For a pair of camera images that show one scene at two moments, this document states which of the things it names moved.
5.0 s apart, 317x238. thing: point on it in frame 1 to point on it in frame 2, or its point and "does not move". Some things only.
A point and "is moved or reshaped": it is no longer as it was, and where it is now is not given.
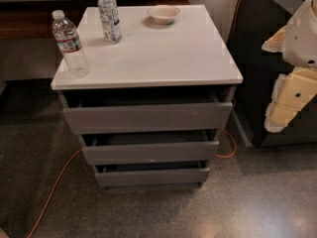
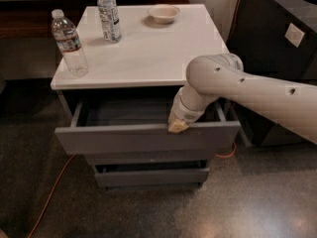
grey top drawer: (126, 111) is moved or reshaped
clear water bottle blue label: (109, 14) does not move
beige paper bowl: (163, 14) does not move
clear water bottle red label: (69, 42) does not move
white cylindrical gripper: (301, 39) to (183, 113)
